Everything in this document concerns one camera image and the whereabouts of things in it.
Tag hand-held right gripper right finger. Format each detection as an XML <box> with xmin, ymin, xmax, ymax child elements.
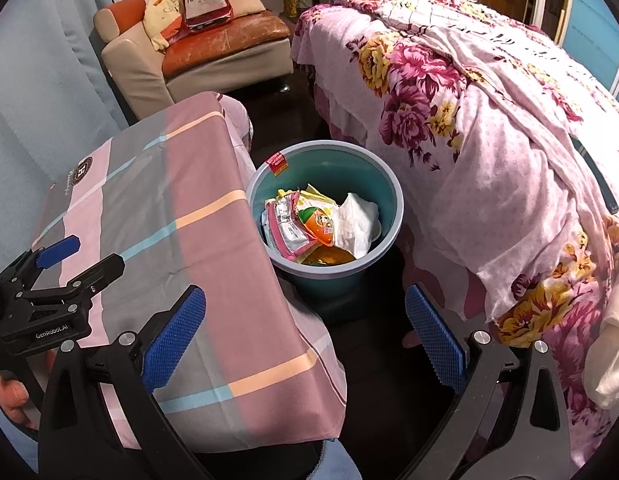
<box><xmin>405</xmin><ymin>282</ymin><xmax>573</xmax><ymax>480</ymax></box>

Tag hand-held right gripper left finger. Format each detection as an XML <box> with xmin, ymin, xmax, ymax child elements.
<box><xmin>38</xmin><ymin>284</ymin><xmax>220</xmax><ymax>480</ymax></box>

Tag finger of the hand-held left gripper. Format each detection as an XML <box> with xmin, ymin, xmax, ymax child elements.
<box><xmin>24</xmin><ymin>254</ymin><xmax>126</xmax><ymax>307</ymax></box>
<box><xmin>0</xmin><ymin>234</ymin><xmax>82</xmax><ymax>282</ymax></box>

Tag white tissue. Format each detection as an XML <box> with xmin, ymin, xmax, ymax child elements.
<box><xmin>334</xmin><ymin>192</ymin><xmax>380</xmax><ymax>258</ymax></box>

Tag orange green snack packet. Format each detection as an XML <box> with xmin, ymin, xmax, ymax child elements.
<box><xmin>297</xmin><ymin>205</ymin><xmax>337</xmax><ymax>246</ymax></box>

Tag teal plastic bin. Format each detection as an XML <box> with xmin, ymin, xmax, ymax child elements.
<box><xmin>246</xmin><ymin>141</ymin><xmax>405</xmax><ymax>311</ymax></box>

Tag cream snack wrapper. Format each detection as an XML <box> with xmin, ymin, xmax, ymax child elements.
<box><xmin>277</xmin><ymin>185</ymin><xmax>335</xmax><ymax>207</ymax></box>

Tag person's left hand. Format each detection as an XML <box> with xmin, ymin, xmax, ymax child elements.
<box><xmin>0</xmin><ymin>350</ymin><xmax>58</xmax><ymax>431</ymax></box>

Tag person's blue trousers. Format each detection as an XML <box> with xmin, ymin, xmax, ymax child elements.
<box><xmin>309</xmin><ymin>440</ymin><xmax>363</xmax><ymax>480</ymax></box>

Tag light blue curtain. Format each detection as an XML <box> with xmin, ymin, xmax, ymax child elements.
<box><xmin>0</xmin><ymin>0</ymin><xmax>140</xmax><ymax>271</ymax></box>

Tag cream pillow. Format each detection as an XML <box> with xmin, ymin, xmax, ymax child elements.
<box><xmin>584</xmin><ymin>305</ymin><xmax>619</xmax><ymax>411</ymax></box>

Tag beige orange sofa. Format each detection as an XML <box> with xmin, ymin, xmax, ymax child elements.
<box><xmin>94</xmin><ymin>0</ymin><xmax>294</xmax><ymax>118</ymax></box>

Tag pink floral bedsheet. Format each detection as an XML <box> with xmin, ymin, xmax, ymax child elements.
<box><xmin>291</xmin><ymin>0</ymin><xmax>619</xmax><ymax>461</ymax></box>

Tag yellow cushion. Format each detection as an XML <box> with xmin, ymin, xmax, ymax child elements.
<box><xmin>142</xmin><ymin>0</ymin><xmax>185</xmax><ymax>51</ymax></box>

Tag red Hennessy bag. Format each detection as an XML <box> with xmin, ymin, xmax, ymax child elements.
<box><xmin>180</xmin><ymin>0</ymin><xmax>235</xmax><ymax>36</ymax></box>

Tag blue panel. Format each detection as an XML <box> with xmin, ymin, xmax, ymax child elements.
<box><xmin>559</xmin><ymin>0</ymin><xmax>619</xmax><ymax>106</ymax></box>

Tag dark strap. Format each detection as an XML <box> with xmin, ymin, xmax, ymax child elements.
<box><xmin>569</xmin><ymin>132</ymin><xmax>619</xmax><ymax>216</ymax></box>

